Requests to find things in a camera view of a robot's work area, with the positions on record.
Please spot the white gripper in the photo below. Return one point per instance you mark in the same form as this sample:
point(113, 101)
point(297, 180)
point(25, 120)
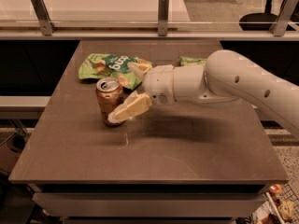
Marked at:
point(159, 84)

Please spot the orange soda can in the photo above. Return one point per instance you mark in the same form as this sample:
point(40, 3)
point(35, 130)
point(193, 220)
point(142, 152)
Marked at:
point(109, 93)

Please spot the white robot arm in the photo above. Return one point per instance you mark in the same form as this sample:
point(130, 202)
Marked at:
point(225, 79)

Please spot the green snack bag left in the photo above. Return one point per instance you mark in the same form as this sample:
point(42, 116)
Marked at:
point(100, 65)

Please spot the green kettle chips bag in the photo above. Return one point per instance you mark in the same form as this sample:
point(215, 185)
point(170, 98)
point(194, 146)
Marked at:
point(187, 61)

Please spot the black office chair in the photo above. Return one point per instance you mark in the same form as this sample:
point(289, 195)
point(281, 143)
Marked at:
point(263, 21)

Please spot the middle metal railing bracket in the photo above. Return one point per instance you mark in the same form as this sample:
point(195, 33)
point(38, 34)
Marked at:
point(163, 12)

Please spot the metal railing bracket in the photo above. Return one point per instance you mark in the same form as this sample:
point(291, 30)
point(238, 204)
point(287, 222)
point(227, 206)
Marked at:
point(279, 27)
point(163, 12)
point(43, 17)

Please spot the left metal railing bracket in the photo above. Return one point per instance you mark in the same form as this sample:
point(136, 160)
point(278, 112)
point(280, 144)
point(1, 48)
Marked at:
point(43, 17)

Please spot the right metal railing bracket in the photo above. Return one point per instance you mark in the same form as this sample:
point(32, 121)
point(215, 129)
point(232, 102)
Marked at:
point(279, 27)

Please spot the wire basket with items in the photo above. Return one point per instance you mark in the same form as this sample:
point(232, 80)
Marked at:
point(279, 209)

